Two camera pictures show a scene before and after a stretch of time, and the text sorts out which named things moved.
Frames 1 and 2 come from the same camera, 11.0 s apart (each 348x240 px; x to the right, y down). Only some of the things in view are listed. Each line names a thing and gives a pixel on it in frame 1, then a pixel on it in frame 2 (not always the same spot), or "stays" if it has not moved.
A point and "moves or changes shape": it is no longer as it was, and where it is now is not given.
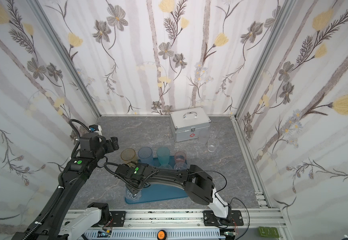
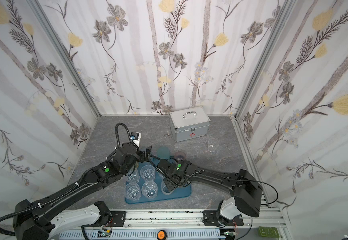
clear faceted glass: [214, 130] to [149, 189]
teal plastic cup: [163, 153] stays
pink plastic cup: [180, 157] stays
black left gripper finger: [114, 143] to [147, 153]
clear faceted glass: [128, 195] stays
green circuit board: [269, 232] stays
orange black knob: [161, 235] stays
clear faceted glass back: [180, 166] moves or changes shape
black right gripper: [125, 179] to [161, 163]
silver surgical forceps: [169, 135] stays
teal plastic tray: [159, 191] stays
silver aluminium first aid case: [187, 124] stays
